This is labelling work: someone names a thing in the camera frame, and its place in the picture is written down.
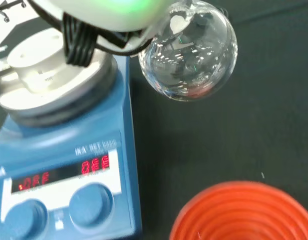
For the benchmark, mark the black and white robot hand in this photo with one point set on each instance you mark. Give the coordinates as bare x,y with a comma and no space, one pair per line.
111,15

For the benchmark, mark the heater with blue base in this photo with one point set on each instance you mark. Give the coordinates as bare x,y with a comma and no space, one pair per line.
69,130

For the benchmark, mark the black office chair base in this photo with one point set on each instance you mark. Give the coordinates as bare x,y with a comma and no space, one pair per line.
6,19

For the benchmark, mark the black bench cloth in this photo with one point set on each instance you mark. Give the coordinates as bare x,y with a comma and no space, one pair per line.
231,137

